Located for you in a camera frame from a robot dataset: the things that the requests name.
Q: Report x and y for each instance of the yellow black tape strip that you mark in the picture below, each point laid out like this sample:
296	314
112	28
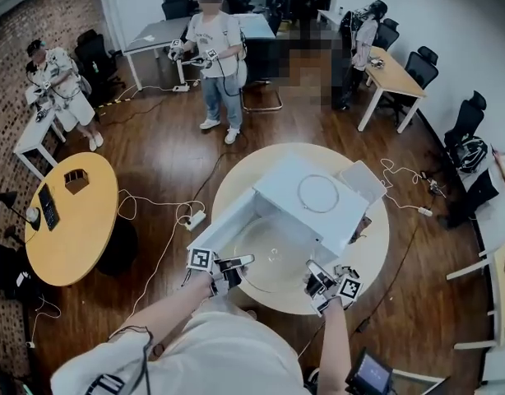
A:
112	103

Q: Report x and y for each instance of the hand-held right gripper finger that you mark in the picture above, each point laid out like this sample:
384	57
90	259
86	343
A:
321	274

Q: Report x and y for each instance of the white paper cup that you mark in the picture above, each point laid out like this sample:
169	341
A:
32	213

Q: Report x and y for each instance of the white plastic tray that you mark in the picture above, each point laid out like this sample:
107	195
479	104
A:
361	181

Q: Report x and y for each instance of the small white desk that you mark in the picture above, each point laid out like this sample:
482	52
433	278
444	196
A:
34	130

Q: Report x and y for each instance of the round orange table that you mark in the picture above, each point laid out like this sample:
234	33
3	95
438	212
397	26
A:
71	220

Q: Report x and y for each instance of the person's right forearm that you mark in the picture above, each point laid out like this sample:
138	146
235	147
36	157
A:
334	344

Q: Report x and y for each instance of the white frame wooden desk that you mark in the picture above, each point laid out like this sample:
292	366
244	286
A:
503	294

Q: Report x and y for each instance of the person's left forearm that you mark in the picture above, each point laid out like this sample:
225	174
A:
166	315

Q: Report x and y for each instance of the small white power strip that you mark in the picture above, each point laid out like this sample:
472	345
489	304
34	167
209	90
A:
425	211

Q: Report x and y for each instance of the wooden top desk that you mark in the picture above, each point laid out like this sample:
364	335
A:
396	76

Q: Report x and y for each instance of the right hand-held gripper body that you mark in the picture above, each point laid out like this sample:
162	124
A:
349	289

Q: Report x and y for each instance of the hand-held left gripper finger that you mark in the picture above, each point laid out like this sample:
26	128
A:
236	261

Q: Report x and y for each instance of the black cantilever chair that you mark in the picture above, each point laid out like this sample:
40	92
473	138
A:
260	64

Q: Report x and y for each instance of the black striped shoulder pack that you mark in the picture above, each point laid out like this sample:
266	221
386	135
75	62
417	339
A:
104	385

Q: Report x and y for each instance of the black backpack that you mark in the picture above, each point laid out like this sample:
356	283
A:
474	154

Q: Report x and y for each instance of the wooden desk organizer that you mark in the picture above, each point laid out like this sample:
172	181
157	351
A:
76	179

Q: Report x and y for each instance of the white microwave oven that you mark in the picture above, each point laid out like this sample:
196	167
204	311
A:
285	179

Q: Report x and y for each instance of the small circuit board gadget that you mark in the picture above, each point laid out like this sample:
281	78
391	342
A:
434	185

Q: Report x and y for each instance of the clear glass turntable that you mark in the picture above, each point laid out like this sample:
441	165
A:
273	274

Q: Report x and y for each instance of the black desk lamp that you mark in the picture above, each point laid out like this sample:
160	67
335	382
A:
34	224

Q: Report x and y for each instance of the person's white shirt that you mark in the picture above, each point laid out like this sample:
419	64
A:
236	356

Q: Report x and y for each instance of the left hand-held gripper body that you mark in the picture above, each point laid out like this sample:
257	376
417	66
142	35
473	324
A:
200	258

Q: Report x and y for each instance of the black office chair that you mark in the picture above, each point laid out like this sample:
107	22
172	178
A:
94	52
388	31
1	266
466	117
421	68

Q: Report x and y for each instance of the light blue desk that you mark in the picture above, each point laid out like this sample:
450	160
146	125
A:
256	27

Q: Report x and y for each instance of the black keyboard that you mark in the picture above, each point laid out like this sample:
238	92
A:
49	208

